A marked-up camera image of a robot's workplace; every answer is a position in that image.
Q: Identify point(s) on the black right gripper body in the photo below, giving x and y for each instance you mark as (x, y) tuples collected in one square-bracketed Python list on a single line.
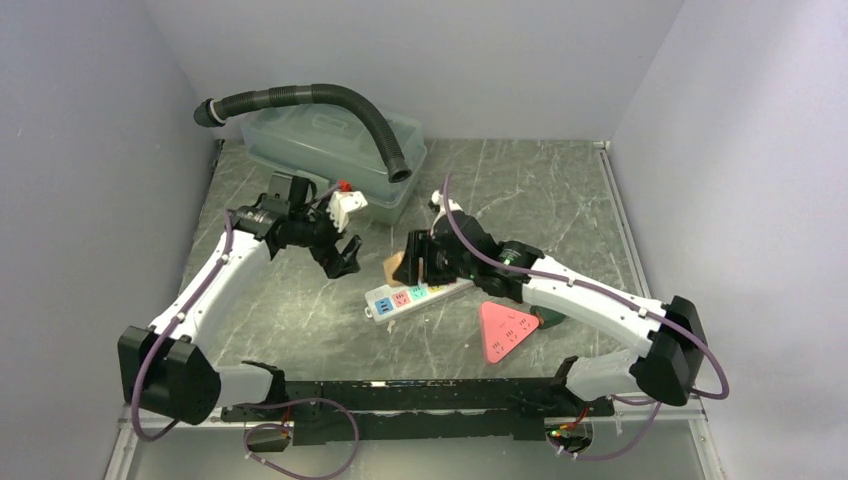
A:
[(442, 269)]

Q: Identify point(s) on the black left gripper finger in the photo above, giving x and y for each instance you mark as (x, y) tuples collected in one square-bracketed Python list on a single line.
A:
[(348, 257), (333, 264)]

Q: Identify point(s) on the white multicolour power strip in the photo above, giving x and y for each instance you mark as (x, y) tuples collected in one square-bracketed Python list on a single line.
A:
[(387, 303)]

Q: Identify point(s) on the pink triangular power strip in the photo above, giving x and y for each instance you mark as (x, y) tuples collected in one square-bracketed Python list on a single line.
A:
[(503, 329)]

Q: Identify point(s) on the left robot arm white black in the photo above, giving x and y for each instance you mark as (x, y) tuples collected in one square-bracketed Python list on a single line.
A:
[(164, 367)]

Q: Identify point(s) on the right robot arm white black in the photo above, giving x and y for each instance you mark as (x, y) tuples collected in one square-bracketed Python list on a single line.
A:
[(663, 342)]

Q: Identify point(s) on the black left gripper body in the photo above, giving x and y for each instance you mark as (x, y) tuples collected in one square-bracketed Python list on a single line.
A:
[(318, 234)]

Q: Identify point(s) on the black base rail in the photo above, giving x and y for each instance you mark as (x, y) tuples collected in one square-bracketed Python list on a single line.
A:
[(522, 409)]

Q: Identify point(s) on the aluminium frame rail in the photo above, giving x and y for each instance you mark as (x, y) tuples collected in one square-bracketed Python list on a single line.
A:
[(563, 196)]

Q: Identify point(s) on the dark green cube adapter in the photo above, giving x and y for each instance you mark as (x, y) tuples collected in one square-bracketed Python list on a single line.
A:
[(549, 318)]

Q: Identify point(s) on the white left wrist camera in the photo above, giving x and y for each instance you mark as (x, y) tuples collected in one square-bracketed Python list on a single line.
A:
[(343, 202)]

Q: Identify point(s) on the translucent green plastic box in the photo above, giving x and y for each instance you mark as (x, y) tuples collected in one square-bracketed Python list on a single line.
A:
[(327, 143)]

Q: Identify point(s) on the tan cube plug adapter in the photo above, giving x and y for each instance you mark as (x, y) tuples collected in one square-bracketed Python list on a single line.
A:
[(390, 266)]

